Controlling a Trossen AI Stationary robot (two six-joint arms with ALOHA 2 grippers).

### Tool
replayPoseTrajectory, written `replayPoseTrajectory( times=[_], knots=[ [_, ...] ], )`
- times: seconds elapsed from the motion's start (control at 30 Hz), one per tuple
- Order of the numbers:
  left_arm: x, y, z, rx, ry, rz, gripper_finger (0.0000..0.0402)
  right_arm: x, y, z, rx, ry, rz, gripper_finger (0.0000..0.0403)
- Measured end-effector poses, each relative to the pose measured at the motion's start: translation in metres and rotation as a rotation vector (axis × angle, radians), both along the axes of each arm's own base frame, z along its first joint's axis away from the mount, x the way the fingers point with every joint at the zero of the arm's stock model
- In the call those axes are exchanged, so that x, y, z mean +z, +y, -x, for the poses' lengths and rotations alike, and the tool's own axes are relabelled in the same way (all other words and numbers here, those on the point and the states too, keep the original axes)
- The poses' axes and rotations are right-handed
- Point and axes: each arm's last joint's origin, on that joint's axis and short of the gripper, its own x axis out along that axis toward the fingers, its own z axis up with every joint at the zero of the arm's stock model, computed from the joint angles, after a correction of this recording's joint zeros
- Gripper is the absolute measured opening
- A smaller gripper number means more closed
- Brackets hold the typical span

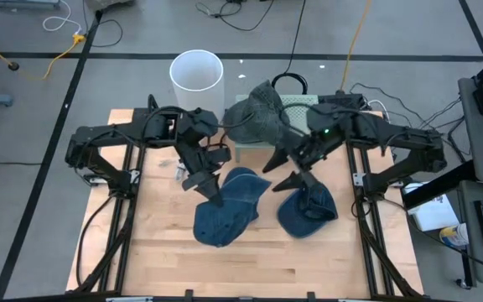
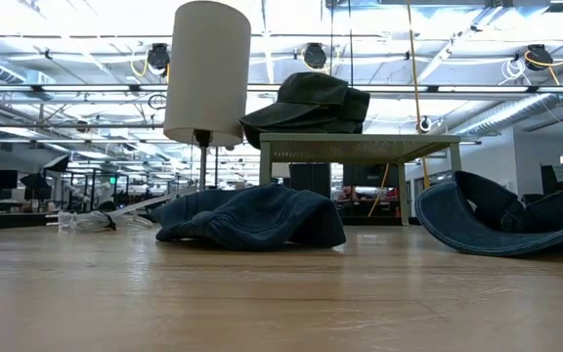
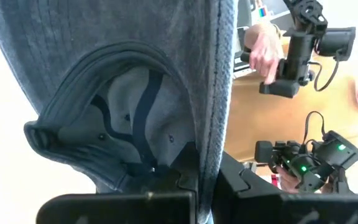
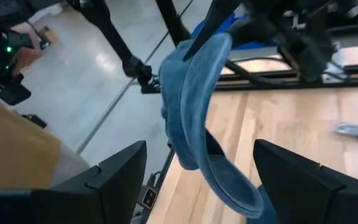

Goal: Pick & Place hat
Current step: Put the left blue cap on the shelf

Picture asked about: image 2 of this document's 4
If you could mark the olive green cap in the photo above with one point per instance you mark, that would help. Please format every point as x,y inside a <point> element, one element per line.
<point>311,93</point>

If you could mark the pale green perforated metal shelf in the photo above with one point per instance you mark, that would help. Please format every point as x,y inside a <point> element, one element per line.
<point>359,142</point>

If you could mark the white cylindrical lamp shade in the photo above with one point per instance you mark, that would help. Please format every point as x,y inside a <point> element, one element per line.
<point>208,73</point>

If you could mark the small round ceiling reel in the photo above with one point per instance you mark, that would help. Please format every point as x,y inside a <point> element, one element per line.
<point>424,124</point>

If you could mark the clear plastic hanger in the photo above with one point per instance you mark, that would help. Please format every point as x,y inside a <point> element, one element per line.
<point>91,221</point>

